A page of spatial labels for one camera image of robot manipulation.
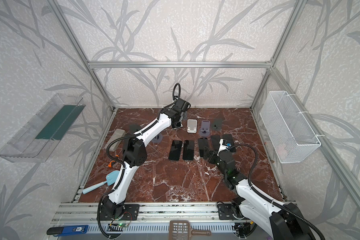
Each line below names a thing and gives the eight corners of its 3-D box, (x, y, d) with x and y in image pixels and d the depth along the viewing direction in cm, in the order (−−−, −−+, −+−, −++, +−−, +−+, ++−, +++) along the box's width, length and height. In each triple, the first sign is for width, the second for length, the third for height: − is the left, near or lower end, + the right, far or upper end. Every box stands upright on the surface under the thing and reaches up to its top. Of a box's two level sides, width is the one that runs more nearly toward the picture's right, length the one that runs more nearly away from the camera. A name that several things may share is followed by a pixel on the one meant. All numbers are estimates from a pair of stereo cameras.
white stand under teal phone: (187, 133, 108) (187, 124, 100) (187, 127, 111) (187, 119, 103) (196, 133, 108) (197, 124, 100) (196, 127, 111) (197, 119, 103)
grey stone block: (105, 149, 99) (103, 147, 96) (118, 131, 109) (116, 128, 106) (114, 151, 98) (112, 149, 95) (126, 132, 108) (125, 130, 105)
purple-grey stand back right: (199, 136, 106) (200, 127, 98) (199, 129, 110) (200, 120, 102) (209, 136, 106) (210, 127, 98) (208, 129, 110) (210, 120, 102)
